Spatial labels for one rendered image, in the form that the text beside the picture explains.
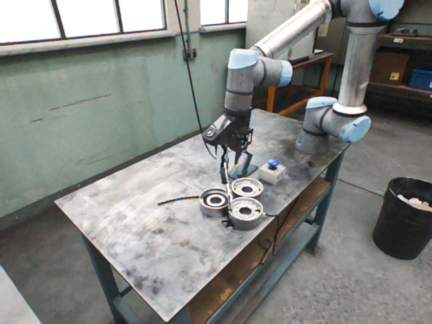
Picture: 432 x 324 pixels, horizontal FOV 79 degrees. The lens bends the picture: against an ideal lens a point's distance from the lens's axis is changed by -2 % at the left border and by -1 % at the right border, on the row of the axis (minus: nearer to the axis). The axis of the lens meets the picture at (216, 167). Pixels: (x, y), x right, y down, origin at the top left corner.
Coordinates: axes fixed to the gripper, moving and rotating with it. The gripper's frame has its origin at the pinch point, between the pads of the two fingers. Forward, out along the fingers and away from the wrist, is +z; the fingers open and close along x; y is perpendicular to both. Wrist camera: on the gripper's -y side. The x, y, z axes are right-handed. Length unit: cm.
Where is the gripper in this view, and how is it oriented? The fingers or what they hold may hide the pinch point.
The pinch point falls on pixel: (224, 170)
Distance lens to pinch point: 84.4
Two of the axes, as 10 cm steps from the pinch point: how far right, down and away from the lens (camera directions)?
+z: -1.0, 8.9, 4.5
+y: 6.7, -2.8, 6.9
